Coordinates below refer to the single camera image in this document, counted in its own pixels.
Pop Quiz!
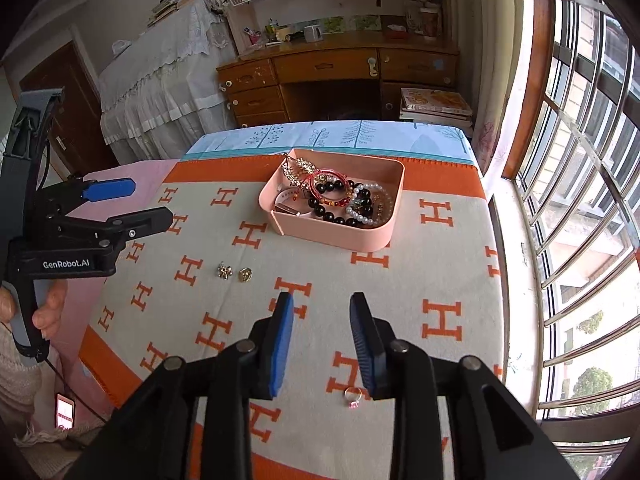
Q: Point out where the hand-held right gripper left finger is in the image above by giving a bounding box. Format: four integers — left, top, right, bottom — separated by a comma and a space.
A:
65, 291, 296, 480

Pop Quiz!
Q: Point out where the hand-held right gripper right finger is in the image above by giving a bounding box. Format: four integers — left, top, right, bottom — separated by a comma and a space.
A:
349, 291, 583, 480

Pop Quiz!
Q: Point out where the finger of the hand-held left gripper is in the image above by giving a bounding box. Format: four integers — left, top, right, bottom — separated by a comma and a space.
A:
80, 176, 137, 204
102, 206, 174, 248

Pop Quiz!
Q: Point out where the pink plastic tray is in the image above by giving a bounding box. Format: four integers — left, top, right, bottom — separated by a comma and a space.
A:
258, 147, 406, 253

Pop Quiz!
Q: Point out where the white pearl bracelet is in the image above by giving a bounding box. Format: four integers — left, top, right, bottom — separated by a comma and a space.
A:
346, 183, 388, 228

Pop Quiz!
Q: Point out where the black bead bracelet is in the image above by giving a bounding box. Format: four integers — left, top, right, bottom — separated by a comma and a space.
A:
307, 180, 373, 226

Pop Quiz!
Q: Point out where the pink strap smart watch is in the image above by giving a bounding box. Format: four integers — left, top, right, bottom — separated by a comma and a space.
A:
272, 187, 306, 217

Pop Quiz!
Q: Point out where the rhinestone bib necklace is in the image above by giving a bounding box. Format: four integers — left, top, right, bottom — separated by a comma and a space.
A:
280, 155, 321, 186

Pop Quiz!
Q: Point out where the red string bracelet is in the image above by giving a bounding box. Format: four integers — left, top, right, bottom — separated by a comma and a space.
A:
306, 169, 352, 207

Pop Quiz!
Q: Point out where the person's left forearm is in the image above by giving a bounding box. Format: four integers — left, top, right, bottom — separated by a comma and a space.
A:
0, 322, 46, 413

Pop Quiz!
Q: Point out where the person's left hand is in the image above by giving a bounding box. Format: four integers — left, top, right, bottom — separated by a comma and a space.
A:
31, 280, 68, 342

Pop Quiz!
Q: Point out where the pink bedsheet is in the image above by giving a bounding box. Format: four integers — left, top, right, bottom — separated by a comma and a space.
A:
50, 159, 181, 411

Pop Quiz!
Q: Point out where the orange patterned blanket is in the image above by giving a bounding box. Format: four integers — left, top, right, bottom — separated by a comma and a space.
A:
77, 157, 506, 480

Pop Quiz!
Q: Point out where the brown wooden door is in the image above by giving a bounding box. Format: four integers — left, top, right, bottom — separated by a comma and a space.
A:
20, 40, 118, 181

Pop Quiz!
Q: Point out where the piano with white lace cover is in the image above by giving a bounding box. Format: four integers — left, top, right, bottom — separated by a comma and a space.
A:
97, 0, 238, 163

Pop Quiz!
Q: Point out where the smartphone with lit screen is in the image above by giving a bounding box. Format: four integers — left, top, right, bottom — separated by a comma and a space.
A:
54, 393, 76, 432

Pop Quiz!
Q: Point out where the pile of old books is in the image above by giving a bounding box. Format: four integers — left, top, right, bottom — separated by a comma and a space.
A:
147, 0, 211, 26

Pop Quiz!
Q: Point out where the blue printed sheet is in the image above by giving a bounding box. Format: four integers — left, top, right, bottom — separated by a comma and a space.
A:
180, 120, 476, 163

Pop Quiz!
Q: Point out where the wooden desk with drawers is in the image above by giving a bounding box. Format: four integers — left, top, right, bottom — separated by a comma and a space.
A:
216, 30, 461, 128

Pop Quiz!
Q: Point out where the stack of large books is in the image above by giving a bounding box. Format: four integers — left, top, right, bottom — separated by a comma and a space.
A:
399, 87, 476, 128

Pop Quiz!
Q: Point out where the metal window grille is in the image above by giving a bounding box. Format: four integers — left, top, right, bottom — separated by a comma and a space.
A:
500, 0, 640, 461

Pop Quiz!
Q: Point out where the wooden bookshelf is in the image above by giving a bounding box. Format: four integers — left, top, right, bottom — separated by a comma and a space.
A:
207, 0, 451, 56

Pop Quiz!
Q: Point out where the clear storage jar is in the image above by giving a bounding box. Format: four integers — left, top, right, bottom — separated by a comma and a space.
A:
420, 5, 441, 38

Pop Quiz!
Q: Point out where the beige curtain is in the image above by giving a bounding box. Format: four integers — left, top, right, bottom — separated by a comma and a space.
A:
442, 0, 521, 181

